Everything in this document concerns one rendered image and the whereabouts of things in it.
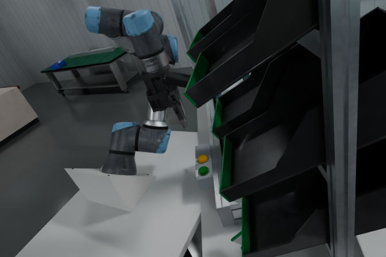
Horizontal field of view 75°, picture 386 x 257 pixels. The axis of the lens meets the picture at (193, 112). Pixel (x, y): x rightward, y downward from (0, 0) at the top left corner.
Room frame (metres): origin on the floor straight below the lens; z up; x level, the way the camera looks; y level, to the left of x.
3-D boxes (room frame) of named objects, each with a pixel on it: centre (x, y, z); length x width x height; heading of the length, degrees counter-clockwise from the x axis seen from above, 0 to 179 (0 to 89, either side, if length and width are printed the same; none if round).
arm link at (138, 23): (0.70, 0.05, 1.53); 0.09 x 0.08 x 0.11; 169
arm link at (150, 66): (0.69, 0.05, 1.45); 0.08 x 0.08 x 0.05
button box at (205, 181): (0.82, 0.03, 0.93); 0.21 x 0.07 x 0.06; 171
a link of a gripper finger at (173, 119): (0.68, 0.06, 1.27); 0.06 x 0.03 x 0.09; 81
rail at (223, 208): (1.00, -0.07, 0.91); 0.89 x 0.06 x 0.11; 171
